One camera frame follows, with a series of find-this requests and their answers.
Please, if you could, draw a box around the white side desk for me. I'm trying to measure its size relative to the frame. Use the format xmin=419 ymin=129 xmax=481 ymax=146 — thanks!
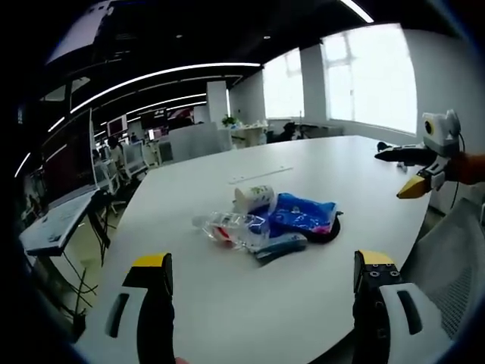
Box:
xmin=17 ymin=188 xmax=102 ymax=258

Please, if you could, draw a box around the clear plastic bottle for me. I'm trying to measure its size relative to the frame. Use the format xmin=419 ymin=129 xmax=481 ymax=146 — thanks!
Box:
xmin=192 ymin=211 xmax=271 ymax=252

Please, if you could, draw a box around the large blue plastic packet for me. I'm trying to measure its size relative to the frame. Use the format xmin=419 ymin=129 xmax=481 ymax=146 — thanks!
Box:
xmin=269 ymin=192 xmax=338 ymax=234

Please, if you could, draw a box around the grey desk partition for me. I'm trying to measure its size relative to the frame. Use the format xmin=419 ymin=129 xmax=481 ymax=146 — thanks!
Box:
xmin=167 ymin=121 xmax=233 ymax=164

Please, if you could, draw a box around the small blue tissue pack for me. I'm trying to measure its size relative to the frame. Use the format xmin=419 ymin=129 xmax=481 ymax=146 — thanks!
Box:
xmin=251 ymin=231 xmax=309 ymax=263

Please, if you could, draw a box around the white printed paper cup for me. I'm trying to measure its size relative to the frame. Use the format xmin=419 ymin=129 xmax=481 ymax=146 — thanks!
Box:
xmin=233 ymin=183 xmax=277 ymax=212

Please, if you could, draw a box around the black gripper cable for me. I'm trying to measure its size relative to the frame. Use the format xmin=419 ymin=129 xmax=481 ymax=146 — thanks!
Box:
xmin=449 ymin=130 xmax=466 ymax=210

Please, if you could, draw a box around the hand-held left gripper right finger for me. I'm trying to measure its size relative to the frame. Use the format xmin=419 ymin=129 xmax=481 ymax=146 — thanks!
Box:
xmin=352 ymin=249 xmax=457 ymax=364

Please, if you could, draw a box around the grey mesh office chair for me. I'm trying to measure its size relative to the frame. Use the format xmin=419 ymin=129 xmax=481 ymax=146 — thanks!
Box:
xmin=400 ymin=196 xmax=485 ymax=342

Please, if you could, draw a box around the white office chair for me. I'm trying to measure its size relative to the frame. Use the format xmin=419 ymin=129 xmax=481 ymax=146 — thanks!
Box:
xmin=121 ymin=143 xmax=149 ymax=179

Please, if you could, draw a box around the white table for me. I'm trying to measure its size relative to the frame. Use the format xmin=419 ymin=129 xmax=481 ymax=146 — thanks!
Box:
xmin=74 ymin=134 xmax=452 ymax=364

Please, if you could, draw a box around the black round cable grommet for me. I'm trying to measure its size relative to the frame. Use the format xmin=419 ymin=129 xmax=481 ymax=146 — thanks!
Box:
xmin=302 ymin=211 xmax=344 ymax=244

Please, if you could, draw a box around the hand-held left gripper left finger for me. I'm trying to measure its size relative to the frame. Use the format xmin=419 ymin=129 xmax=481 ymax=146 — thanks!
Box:
xmin=80 ymin=251 xmax=176 ymax=364

